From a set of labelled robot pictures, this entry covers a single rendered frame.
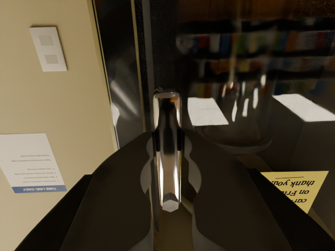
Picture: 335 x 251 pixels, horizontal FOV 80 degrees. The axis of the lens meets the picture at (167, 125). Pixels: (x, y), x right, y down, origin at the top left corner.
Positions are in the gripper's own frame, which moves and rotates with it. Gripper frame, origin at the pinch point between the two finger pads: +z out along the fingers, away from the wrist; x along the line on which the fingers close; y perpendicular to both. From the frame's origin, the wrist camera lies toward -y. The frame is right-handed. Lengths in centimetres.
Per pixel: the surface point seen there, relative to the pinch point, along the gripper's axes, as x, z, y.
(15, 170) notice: -57, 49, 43
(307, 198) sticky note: 15.0, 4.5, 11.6
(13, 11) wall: -37, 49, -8
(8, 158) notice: -57, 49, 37
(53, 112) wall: -36, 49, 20
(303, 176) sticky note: 13.6, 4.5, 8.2
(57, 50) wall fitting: -29, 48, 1
